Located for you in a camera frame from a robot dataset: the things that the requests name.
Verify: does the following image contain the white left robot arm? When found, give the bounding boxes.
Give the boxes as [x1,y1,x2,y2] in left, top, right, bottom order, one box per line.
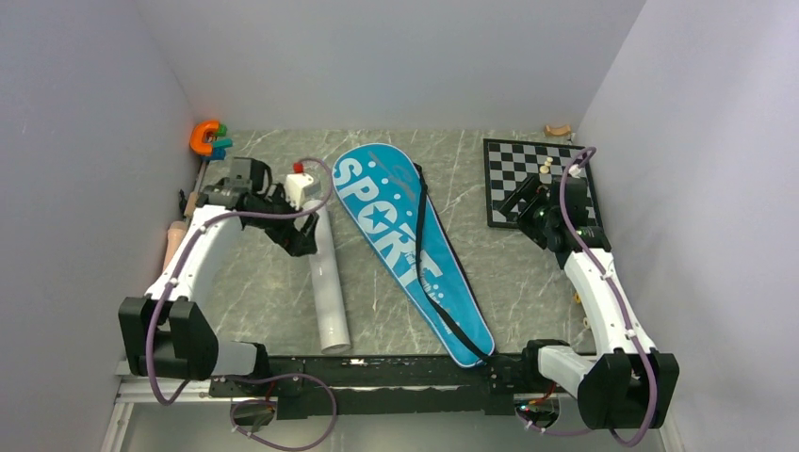
[118,157,322,396]

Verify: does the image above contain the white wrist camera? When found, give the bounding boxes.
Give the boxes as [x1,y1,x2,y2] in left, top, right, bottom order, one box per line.
[566,164,587,178]
[284,162,321,210]

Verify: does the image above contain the colourful brick toy car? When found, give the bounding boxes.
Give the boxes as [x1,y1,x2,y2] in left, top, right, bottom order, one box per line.
[573,292,592,331]

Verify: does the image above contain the orange letter C toy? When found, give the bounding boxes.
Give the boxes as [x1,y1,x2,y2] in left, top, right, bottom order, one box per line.
[189,120,221,157]

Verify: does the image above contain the black white chessboard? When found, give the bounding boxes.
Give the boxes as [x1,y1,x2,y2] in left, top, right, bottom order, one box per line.
[482,138,581,229]

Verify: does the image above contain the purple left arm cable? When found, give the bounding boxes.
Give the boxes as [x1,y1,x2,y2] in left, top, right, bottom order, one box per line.
[144,156,338,452]

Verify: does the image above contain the wooden handled tool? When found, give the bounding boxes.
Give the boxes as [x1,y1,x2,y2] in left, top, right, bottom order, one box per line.
[178,160,208,222]

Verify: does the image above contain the aluminium frame rail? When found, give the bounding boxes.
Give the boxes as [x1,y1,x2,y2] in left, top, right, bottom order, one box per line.
[99,355,688,452]

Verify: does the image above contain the blue racket carry bag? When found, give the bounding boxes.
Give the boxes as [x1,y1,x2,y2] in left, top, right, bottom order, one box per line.
[333,143,496,368]

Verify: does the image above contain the beige toy microphone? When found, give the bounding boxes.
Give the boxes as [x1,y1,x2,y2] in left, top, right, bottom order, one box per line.
[162,220,188,270]

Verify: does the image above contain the wooden arch block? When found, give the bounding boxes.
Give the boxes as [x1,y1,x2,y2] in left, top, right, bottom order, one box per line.
[544,124,572,137]

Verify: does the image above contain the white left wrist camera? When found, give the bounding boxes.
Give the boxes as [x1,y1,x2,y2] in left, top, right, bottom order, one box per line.
[284,162,321,210]

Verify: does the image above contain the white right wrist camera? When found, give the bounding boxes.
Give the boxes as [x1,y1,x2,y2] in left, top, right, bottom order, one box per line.
[566,164,587,178]

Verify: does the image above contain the white shuttlecock tube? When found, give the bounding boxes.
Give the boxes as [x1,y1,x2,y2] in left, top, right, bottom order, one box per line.
[304,200,351,355]

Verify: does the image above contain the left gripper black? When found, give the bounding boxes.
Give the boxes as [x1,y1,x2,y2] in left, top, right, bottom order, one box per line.
[247,184,318,256]

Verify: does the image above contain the beige chess pawn rear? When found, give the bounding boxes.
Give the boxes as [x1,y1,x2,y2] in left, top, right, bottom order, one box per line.
[539,156,554,174]

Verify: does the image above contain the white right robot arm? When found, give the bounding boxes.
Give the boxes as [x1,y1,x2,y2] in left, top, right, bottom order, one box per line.
[499,174,679,432]

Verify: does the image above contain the green teal toy blocks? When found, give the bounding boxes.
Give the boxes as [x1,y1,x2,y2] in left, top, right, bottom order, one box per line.
[201,123,233,161]

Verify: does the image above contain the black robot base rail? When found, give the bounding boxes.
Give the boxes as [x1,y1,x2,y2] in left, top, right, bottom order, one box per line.
[209,355,563,425]

